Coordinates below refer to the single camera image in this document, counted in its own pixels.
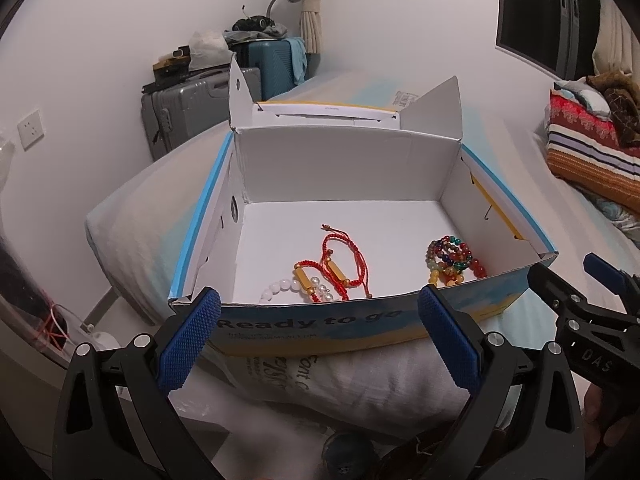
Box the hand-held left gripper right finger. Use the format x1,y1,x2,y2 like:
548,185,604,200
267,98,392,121
417,284,586,480

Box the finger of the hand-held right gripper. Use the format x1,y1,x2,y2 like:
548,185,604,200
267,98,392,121
527,262,640,333
582,252,640,306

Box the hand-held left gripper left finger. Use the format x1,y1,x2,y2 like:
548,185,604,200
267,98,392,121
52,286,223,480

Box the white bead bracelet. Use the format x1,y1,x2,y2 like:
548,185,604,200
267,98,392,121
258,277,303,305

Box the small pearl bracelet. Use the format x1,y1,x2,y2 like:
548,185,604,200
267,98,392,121
310,276,337,303

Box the white cardboard box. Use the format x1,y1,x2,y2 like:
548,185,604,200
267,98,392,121
167,52,558,356

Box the person's right hand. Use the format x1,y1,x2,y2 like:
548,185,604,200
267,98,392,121
582,382,637,457

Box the white printed pillow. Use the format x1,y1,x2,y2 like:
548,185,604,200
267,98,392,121
197,342,471,433

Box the striped folded quilt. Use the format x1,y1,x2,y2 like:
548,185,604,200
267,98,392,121
545,90,640,206

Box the dark round object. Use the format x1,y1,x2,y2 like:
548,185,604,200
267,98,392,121
322,432,378,480

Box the brown patterned cloth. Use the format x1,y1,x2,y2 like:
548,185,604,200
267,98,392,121
585,72,640,148

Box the cream curtain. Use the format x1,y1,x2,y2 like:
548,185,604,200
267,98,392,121
592,0,640,81

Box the grey suitcase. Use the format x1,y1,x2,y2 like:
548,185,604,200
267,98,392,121
141,66,263,161

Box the dark window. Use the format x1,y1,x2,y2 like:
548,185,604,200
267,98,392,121
495,0,613,81

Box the black flat items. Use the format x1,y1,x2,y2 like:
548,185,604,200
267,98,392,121
142,47,193,93

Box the blue suitcase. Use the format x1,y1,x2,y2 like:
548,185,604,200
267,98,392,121
232,36,308,101

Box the white plastic bag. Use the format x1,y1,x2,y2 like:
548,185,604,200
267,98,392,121
189,29,236,71

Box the light blue cloth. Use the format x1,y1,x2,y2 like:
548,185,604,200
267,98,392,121
285,37,308,86

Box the dark clothes pile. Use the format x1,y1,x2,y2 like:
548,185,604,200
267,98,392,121
222,16,290,43

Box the beige curtain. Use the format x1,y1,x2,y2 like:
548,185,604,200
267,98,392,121
297,0,325,55

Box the yellow amber bead bracelet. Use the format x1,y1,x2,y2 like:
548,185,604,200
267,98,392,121
426,260,458,288

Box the multicolour bead bracelet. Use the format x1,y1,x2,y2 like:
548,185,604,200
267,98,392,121
426,234,488,281

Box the red string bracelet gold tube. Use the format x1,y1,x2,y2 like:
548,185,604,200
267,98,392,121
293,259,326,297
320,224,373,302

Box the red and white cables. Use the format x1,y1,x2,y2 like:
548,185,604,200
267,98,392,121
30,302,121,356

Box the white wall socket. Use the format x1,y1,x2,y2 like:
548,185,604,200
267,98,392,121
17,109,43,150

